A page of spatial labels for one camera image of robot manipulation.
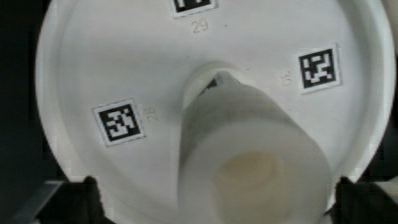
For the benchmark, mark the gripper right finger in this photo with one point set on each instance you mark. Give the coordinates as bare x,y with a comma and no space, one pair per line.
365,205

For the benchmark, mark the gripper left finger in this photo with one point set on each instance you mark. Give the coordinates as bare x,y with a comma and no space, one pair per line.
65,203

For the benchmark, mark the white table leg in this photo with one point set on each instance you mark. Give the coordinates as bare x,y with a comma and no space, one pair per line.
255,174

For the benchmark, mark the white round table top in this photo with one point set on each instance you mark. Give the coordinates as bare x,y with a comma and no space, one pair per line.
131,54

